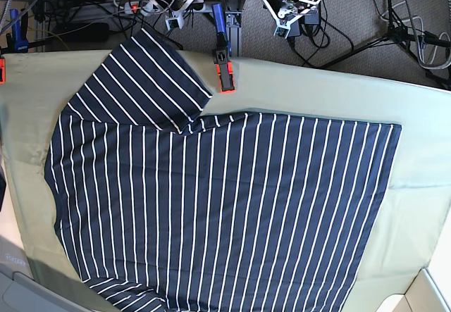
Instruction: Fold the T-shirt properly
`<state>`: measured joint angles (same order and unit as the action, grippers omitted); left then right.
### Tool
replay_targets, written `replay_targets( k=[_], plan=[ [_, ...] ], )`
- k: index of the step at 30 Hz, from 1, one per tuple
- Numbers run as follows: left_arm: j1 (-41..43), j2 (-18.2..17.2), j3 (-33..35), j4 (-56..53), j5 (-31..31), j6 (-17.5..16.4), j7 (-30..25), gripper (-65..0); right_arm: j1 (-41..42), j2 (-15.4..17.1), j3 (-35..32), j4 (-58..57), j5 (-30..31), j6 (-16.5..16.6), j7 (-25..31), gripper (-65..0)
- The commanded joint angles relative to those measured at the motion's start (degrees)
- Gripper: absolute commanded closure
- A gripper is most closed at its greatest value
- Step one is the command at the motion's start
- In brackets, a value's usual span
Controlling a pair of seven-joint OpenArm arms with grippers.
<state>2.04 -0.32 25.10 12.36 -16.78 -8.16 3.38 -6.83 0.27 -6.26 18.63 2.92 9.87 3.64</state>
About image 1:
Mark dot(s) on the black tripod stand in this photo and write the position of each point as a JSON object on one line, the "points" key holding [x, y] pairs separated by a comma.
{"points": [[411, 40]]}

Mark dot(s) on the navy white striped T-shirt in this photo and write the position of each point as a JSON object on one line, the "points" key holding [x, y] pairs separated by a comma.
{"points": [[162, 208]]}

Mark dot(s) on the aluminium frame post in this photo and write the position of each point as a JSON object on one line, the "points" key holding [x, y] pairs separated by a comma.
{"points": [[233, 22]]}

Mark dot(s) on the white box corner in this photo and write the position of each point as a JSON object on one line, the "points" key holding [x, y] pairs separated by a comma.
{"points": [[422, 295]]}

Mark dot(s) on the light green table cloth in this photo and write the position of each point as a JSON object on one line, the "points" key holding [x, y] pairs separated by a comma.
{"points": [[411, 232]]}

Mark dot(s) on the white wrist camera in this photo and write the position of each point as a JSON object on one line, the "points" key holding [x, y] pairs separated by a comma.
{"points": [[173, 23], [282, 31]]}

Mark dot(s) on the grey plastic bin corner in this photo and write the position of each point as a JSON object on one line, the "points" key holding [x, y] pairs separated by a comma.
{"points": [[29, 296]]}

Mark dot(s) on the blue orange left clamp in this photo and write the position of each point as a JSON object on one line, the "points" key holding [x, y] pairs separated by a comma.
{"points": [[16, 40]]}

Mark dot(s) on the white power strip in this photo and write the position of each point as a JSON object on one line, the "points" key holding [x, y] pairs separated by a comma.
{"points": [[145, 8]]}

